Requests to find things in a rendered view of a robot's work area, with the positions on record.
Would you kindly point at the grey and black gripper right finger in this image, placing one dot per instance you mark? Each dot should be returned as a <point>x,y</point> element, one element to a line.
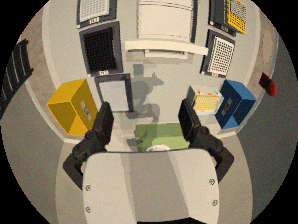
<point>199,137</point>

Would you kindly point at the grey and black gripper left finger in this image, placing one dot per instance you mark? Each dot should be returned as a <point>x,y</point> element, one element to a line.
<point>93,142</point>

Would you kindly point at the blue open-top bin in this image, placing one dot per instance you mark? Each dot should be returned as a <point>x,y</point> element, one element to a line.
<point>233,111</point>

